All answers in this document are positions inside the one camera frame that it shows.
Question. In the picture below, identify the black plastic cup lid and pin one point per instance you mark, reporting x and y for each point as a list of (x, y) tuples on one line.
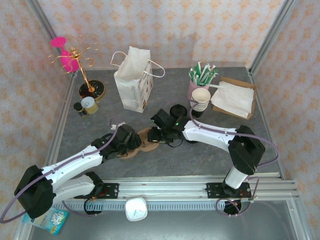
[(178, 110)]

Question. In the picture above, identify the white printed paper gift bag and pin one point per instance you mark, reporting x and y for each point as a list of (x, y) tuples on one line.
[(130, 92)]

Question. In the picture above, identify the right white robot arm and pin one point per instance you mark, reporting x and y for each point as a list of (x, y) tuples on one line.
[(207, 135)]

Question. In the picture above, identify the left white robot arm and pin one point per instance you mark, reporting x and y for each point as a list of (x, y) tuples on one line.
[(70, 165)]

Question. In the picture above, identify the stack of paper cups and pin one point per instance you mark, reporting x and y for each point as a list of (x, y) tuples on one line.
[(200, 97)]

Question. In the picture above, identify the pink straw holder cup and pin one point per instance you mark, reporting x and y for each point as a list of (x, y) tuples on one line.
[(192, 87)]

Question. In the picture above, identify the gold tin can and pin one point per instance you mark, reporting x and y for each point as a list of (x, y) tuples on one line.
[(90, 106)]

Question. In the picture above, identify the small dark bottle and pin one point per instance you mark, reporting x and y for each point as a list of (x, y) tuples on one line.
[(80, 111)]

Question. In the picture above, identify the white rounded square device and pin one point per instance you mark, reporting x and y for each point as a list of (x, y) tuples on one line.
[(136, 208)]

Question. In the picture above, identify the stack of white napkins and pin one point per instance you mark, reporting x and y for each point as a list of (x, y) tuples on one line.
[(232, 100)]

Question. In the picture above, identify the white napkins on cardboard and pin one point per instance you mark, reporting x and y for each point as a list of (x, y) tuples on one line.
[(240, 82)]

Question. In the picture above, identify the pink silicone wine glass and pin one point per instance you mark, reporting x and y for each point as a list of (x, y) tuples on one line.
[(67, 62)]

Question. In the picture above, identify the blue snack packet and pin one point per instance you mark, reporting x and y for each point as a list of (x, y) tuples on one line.
[(57, 221)]

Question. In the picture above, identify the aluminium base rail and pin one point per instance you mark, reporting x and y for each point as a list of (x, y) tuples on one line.
[(162, 187)]

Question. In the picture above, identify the aluminium table side rail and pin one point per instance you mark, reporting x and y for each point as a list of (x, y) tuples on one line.
[(265, 120), (63, 112)]

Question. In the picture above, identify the aluminium frame post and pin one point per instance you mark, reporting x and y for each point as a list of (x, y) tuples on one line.
[(43, 17), (275, 27)]

